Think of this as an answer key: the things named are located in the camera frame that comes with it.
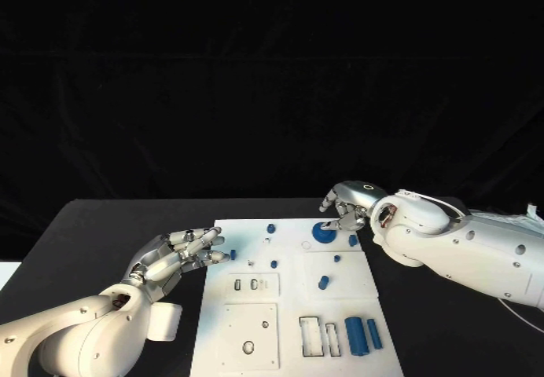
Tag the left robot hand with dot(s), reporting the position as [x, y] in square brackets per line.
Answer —
[163, 262]

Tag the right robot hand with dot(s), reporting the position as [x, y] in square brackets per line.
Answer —
[359, 191]

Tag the blue gear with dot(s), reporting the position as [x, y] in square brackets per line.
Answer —
[323, 235]

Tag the blue plug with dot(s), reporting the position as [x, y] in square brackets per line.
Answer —
[323, 282]

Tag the thin blue cylinder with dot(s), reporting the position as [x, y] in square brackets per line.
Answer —
[374, 334]

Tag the large blue cylinder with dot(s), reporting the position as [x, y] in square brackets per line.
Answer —
[355, 335]

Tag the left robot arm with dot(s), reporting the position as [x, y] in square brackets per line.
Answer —
[77, 332]

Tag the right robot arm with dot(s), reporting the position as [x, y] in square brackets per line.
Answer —
[468, 250]

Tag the white task board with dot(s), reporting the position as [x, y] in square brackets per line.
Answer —
[293, 300]

